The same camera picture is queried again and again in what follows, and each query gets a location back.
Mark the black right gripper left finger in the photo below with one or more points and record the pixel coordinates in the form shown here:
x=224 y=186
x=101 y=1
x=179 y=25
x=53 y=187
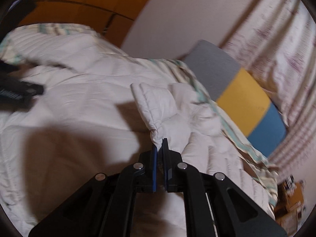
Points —
x=141 y=177

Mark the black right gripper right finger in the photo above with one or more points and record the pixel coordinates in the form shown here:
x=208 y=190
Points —
x=178 y=176

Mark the white puffer down jacket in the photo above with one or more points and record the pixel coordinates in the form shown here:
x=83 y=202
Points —
x=44 y=159

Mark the striped bed comforter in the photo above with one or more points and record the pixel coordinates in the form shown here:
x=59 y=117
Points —
x=92 y=81

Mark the grey yellow blue headboard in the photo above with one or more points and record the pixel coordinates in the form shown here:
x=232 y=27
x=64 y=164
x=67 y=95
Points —
x=238 y=94

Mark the wooden side table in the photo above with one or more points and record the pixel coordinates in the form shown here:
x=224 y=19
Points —
x=290 y=206

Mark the orange wooden wardrobe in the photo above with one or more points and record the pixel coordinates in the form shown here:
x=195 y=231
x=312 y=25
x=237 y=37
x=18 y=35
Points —
x=111 y=18

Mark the pink patterned curtain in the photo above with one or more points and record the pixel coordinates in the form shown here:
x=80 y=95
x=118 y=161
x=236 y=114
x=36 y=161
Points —
x=276 y=45

